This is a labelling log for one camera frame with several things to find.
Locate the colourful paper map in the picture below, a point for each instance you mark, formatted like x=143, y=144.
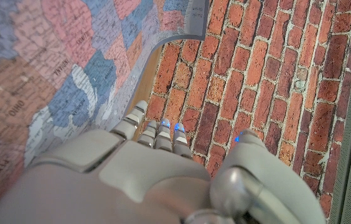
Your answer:
x=54, y=46

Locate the red brick print backdrop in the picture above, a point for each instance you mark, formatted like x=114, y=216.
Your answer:
x=256, y=62

